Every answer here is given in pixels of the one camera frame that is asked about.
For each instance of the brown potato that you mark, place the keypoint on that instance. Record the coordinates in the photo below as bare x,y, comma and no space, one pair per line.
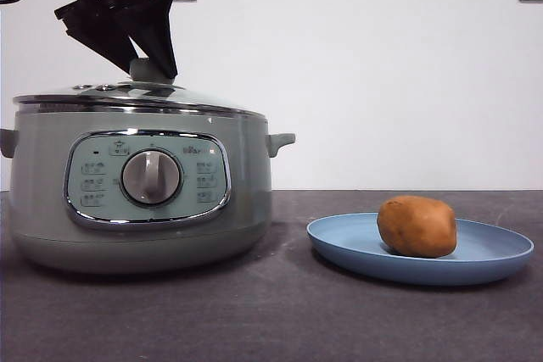
418,228

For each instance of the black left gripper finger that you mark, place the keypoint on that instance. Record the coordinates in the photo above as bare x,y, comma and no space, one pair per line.
97,31
159,40

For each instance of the pale green electric steamer pot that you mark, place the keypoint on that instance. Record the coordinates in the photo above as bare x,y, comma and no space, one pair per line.
169,247

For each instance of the blue round plate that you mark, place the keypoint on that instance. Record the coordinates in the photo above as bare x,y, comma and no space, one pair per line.
343,239

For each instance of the glass lid with green knob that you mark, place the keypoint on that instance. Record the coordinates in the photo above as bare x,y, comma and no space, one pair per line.
127,95

